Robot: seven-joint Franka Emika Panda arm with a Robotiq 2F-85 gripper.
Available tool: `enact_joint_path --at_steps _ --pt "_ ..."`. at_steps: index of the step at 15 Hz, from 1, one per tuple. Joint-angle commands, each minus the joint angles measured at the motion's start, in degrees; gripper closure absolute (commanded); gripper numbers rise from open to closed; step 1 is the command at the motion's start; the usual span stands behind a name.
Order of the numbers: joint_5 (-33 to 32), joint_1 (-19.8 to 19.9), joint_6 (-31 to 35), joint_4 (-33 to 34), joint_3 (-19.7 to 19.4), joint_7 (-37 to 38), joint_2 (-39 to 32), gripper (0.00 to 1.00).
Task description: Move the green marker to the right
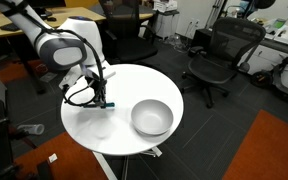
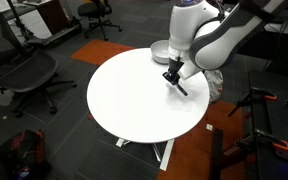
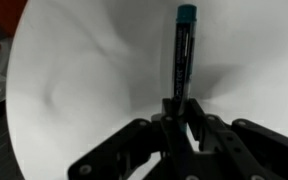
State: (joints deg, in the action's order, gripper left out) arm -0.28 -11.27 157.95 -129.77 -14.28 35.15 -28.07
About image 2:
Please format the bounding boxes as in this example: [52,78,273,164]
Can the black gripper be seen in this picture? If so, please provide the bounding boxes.
[162,59,184,86]

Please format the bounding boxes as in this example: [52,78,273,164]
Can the green marker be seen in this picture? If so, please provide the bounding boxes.
[175,82,189,97]

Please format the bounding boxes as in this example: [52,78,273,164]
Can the white bowl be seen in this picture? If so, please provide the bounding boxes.
[150,39,172,65]

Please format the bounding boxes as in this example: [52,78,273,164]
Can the white table base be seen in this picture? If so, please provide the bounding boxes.
[115,136,176,172]

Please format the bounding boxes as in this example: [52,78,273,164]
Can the black swivel office chair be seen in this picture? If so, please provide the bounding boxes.
[77,0,123,42]

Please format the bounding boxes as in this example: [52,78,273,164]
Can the black clamp workbench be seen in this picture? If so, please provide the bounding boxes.
[210,69,288,180]

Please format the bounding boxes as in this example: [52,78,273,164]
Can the black kick scooter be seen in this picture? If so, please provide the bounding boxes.
[7,0,83,48]

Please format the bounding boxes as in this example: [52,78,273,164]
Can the white long cabinet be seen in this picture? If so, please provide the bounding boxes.
[0,0,72,43]

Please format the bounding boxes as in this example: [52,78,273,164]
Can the black mesh office chair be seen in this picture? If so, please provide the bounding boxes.
[0,4,78,118]

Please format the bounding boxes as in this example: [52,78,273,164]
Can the red and black bag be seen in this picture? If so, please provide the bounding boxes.
[0,129,52,180]

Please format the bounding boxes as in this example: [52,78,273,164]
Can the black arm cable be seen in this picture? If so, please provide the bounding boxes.
[213,0,229,22]

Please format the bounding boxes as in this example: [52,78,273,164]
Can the orange handled black clamp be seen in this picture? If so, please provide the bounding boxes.
[235,129,288,154]
[227,87,278,118]

